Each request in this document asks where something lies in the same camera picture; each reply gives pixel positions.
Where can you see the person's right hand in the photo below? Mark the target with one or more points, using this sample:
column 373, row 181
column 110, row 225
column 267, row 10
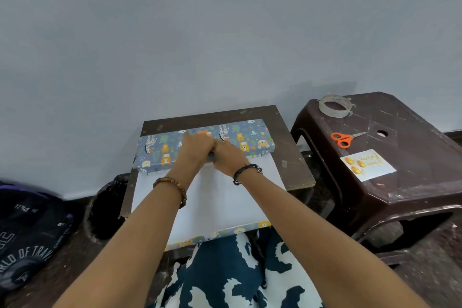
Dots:
column 229, row 158

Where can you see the person's left hand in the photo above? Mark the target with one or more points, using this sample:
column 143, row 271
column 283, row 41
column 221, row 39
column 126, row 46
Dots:
column 195, row 152

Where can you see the blue animal-print wrapping paper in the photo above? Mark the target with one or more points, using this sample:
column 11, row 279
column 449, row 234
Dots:
column 216, row 203

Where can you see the clear tape roll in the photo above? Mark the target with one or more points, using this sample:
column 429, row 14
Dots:
column 322, row 107

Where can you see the white card with gold stickers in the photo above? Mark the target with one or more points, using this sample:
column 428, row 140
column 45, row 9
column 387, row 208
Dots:
column 379, row 170

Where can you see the person's left forearm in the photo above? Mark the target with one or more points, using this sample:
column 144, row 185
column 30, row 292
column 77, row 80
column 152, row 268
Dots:
column 126, row 246

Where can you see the person's right forearm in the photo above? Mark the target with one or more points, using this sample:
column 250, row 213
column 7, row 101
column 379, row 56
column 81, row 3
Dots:
column 325, row 246

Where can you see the small brown wooden table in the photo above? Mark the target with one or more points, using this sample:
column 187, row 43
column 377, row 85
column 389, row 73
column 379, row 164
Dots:
column 288, row 167

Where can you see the black trash bin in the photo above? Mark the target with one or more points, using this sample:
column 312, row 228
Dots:
column 104, row 214

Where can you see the teal white patterned trousers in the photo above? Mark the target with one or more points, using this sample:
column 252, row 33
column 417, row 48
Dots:
column 223, row 275

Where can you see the black purple backpack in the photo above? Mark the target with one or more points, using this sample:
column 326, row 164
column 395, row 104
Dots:
column 29, row 232

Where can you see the brown plastic stool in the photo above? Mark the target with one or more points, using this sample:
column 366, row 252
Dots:
column 415, row 123

